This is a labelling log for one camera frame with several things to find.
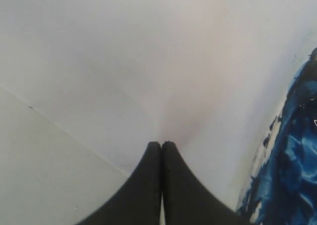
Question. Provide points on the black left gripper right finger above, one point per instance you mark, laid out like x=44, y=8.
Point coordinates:
x=186, y=201

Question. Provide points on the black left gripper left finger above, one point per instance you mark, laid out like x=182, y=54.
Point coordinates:
x=138, y=201

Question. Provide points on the white paper sheet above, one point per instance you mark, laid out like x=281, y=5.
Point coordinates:
x=116, y=74

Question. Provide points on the white paint palette plate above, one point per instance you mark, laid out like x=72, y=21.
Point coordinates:
x=282, y=187

